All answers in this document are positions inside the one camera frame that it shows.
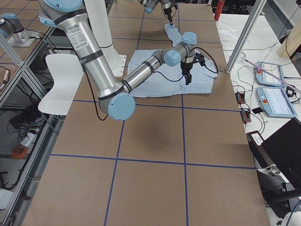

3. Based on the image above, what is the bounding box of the black orange adapter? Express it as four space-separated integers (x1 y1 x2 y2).
235 92 246 104
240 109 251 124

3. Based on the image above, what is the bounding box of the lower blue teach pendant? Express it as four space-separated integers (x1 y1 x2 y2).
256 86 297 118

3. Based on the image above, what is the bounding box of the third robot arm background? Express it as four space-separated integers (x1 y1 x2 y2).
0 13 40 47

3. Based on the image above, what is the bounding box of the upper blue teach pendant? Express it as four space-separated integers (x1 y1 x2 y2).
255 61 285 88

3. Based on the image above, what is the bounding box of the purple rod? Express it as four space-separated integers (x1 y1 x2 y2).
241 56 301 93

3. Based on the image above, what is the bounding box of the black orange adapter lower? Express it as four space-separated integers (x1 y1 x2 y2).
240 109 251 124

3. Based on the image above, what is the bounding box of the black laptop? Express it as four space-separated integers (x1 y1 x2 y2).
246 117 301 188

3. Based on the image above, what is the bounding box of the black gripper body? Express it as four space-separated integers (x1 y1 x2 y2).
163 2 173 20
181 61 193 75

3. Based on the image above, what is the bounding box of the red bottle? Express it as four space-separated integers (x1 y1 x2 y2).
214 0 225 21

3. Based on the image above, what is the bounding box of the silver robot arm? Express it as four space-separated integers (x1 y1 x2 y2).
138 0 174 26
39 0 197 121

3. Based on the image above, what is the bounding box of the light blue button shirt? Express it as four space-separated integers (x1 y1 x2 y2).
127 24 218 97

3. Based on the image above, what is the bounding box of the blue teach pendant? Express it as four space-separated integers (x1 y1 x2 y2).
256 86 297 118
255 61 285 88

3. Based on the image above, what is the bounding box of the white plastic chair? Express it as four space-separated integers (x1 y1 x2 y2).
38 54 83 115

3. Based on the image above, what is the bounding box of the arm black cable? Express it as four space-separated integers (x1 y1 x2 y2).
155 47 219 83

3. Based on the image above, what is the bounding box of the orange box under table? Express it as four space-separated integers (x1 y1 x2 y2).
12 145 28 159

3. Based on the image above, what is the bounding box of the aluminium frame post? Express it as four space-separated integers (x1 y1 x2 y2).
225 0 267 73

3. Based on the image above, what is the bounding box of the black orange adapter upper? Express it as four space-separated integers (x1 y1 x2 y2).
235 92 246 104

